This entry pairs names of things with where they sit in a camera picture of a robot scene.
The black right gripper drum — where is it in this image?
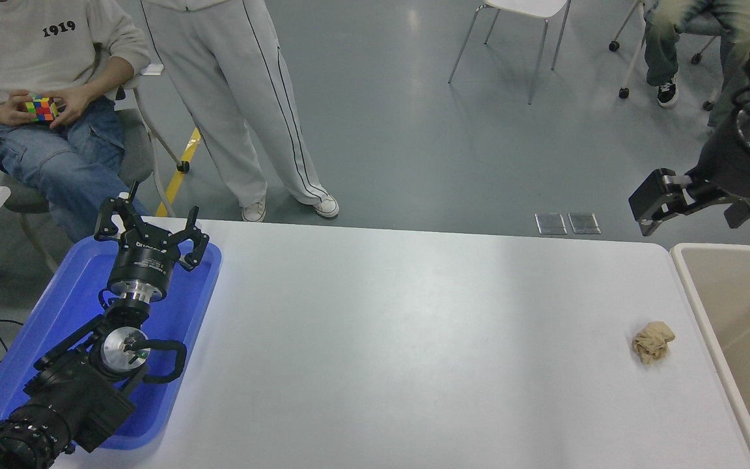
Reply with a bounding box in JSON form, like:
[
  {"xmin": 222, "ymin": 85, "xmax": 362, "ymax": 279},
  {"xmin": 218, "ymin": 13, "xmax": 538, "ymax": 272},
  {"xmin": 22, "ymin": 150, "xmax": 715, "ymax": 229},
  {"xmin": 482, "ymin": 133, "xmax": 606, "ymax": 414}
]
[{"xmin": 699, "ymin": 117, "xmax": 750, "ymax": 203}]

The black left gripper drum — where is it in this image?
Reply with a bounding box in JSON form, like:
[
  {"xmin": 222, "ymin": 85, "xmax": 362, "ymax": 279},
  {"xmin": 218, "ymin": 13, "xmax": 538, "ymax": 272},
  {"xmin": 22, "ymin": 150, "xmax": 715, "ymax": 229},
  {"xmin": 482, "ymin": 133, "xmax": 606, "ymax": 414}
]
[{"xmin": 108, "ymin": 234, "xmax": 184, "ymax": 292}]

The tan paper ball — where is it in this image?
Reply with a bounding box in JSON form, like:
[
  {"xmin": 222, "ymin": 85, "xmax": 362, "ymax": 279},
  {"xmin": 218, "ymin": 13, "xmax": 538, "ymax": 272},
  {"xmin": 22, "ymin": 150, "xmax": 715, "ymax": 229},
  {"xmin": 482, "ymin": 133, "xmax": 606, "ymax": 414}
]
[{"xmin": 632, "ymin": 320, "xmax": 676, "ymax": 366}]

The colourful puzzle cube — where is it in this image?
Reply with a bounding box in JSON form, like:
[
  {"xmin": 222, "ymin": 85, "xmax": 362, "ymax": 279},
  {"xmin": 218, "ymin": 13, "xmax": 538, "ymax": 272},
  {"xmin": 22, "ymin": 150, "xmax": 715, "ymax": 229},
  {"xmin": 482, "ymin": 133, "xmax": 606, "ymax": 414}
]
[{"xmin": 25, "ymin": 95, "xmax": 60, "ymax": 124}]

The person's left hand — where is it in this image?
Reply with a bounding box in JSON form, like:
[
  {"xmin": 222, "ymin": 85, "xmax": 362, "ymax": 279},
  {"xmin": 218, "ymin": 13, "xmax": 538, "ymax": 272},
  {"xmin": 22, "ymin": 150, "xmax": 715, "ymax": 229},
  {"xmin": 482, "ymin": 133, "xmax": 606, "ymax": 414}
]
[{"xmin": 49, "ymin": 85, "xmax": 98, "ymax": 130}]

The person's right hand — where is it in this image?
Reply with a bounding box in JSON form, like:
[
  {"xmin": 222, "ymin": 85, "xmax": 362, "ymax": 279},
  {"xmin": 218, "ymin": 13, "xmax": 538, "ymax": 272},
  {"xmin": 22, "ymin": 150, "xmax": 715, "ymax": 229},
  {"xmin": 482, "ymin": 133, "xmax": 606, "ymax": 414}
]
[{"xmin": 0, "ymin": 91, "xmax": 40, "ymax": 126}]

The metal floor plate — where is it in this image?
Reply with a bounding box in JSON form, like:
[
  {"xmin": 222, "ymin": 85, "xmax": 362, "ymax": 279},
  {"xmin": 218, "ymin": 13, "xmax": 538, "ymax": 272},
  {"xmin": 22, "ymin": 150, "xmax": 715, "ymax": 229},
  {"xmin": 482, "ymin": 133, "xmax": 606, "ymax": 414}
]
[
  {"xmin": 535, "ymin": 213, "xmax": 568, "ymax": 235},
  {"xmin": 568, "ymin": 212, "xmax": 602, "ymax": 235}
]

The grey wheeled office chair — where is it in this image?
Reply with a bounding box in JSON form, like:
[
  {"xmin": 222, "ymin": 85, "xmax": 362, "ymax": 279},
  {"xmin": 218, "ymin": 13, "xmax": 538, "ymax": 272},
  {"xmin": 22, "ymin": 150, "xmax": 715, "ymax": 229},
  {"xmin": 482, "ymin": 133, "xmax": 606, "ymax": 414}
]
[
  {"xmin": 0, "ymin": 62, "xmax": 191, "ymax": 279},
  {"xmin": 609, "ymin": 0, "xmax": 737, "ymax": 110}
]

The blue plastic tray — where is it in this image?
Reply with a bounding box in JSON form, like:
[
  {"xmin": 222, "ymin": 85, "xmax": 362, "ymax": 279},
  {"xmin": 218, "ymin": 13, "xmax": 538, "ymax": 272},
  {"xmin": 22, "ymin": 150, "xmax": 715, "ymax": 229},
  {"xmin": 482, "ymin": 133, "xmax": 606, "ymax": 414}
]
[{"xmin": 0, "ymin": 234, "xmax": 223, "ymax": 451}]

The large pale bin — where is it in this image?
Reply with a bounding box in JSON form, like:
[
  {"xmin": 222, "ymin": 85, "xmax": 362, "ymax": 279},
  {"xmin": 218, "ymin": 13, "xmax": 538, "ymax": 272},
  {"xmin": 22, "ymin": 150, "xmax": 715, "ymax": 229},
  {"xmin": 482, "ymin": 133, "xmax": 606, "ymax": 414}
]
[{"xmin": 670, "ymin": 243, "xmax": 750, "ymax": 469}]

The person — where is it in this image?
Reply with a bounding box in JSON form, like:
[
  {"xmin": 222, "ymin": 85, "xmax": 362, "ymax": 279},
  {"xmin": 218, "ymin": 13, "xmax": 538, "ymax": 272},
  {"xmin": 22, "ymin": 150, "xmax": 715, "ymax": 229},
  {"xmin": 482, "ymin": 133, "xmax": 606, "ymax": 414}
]
[
  {"xmin": 139, "ymin": 0, "xmax": 340, "ymax": 223},
  {"xmin": 642, "ymin": 0, "xmax": 750, "ymax": 108},
  {"xmin": 0, "ymin": 0, "xmax": 152, "ymax": 243}
]

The white chair with metal legs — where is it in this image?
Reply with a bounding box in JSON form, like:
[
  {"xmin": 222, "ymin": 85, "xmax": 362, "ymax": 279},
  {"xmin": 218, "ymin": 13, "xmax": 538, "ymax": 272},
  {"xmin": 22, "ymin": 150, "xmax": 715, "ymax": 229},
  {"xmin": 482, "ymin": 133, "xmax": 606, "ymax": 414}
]
[{"xmin": 448, "ymin": 0, "xmax": 572, "ymax": 106}]

